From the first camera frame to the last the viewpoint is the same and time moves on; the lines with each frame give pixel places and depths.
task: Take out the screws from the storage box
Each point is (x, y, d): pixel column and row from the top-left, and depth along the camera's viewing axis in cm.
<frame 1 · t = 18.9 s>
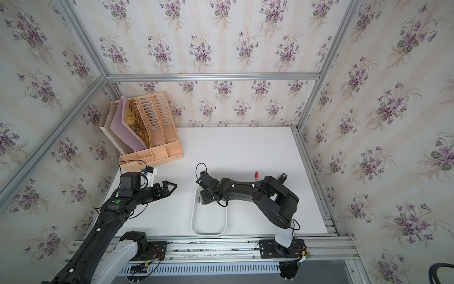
left hand: (171, 189, 78), fingers open
right hand: (207, 195, 89), fingers closed
peach plastic desk organizer: (154, 109, 106), point 19 cm above the table
purple folder: (120, 126, 85), point 27 cm above the table
patterned brown book: (136, 120, 101), point 18 cm above the table
beige folder: (105, 126, 81), point 29 cm above the table
white plastic storage box: (210, 219, 84), on the table

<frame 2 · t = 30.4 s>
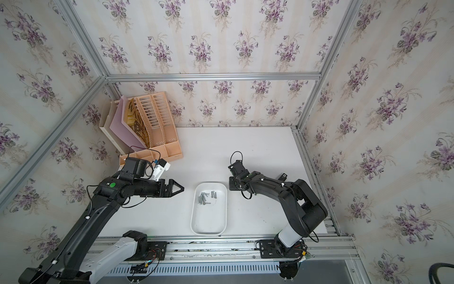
left hand: (177, 190, 70), fingers open
right hand: (234, 183, 92), fingers closed
pile of silver screws: (202, 198, 88), point 2 cm above the table
the other named things where they were.

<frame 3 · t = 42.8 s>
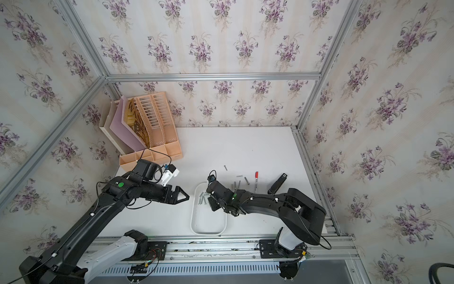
left hand: (183, 198, 70), fingers open
right hand: (213, 198, 85), fingers closed
red marker pen: (256, 176, 98), on the table
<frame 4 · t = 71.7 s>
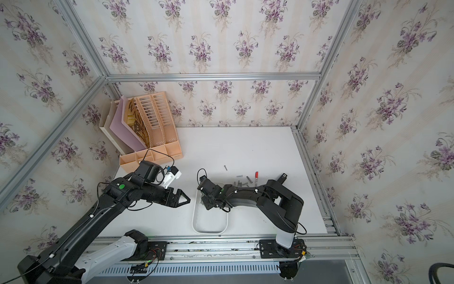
left hand: (184, 200, 69), fingers open
right hand: (208, 199, 88), fingers closed
